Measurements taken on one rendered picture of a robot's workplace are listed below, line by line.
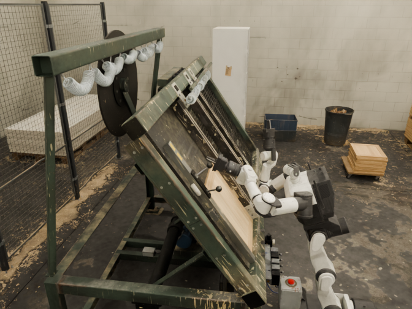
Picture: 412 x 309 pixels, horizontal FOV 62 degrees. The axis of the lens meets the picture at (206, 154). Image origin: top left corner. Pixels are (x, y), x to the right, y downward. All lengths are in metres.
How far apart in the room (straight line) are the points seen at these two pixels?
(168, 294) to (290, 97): 5.96
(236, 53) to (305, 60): 1.92
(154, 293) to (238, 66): 4.53
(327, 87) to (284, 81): 0.89
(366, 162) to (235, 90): 2.43
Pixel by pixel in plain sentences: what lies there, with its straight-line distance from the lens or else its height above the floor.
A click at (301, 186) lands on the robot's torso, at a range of 2.30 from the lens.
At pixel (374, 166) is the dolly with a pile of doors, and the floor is 0.25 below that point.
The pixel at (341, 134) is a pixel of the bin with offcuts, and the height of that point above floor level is 0.23.
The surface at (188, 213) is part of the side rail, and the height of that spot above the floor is 1.39.
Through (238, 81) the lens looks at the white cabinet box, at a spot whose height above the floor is 1.19.
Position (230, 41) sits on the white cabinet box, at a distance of 6.08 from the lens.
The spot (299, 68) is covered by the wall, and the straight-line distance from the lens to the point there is 7.54.
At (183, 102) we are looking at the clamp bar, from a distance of 2.39.
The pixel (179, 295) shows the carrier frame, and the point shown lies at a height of 0.79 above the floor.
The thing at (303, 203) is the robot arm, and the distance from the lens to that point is 2.14.
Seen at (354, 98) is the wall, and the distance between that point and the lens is 7.83.
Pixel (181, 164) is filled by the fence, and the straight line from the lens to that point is 2.03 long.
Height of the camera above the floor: 2.42
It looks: 23 degrees down
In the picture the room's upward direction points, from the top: straight up
